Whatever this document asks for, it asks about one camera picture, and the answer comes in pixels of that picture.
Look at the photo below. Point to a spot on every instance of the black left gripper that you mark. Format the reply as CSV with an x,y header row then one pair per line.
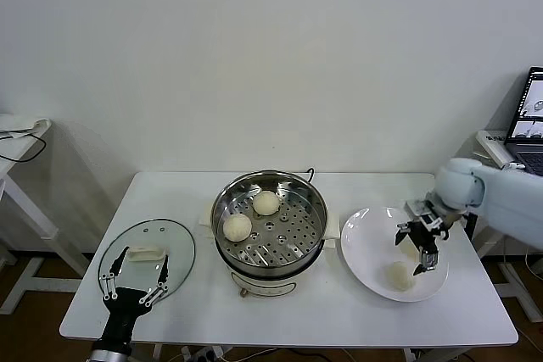
x,y
123,313

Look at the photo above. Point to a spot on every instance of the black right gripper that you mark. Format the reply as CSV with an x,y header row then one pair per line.
x,y
426,237

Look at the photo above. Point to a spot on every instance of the white steamed baozi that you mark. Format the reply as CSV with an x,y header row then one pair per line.
x,y
266,203
398,276
237,227
409,250

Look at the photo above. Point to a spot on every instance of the steel steamer pot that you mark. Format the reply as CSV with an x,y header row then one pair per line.
x,y
263,285

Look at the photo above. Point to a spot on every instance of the white round plate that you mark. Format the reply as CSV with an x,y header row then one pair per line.
x,y
365,243

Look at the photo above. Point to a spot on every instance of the white power strip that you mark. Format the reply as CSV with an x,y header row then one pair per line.
x,y
203,354

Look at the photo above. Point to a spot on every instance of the white side table with laptop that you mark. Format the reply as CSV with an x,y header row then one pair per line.
x,y
488,141

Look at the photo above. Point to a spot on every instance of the open grey laptop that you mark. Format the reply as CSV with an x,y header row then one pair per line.
x,y
530,141

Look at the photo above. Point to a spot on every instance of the white side table with cloth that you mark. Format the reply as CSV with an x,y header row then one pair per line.
x,y
12,148

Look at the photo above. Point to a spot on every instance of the white cloth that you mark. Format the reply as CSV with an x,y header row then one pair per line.
x,y
40,124

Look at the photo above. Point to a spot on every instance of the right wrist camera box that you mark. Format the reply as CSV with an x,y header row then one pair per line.
x,y
418,207

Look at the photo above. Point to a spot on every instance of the black stand post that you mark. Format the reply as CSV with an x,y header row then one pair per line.
x,y
471,230

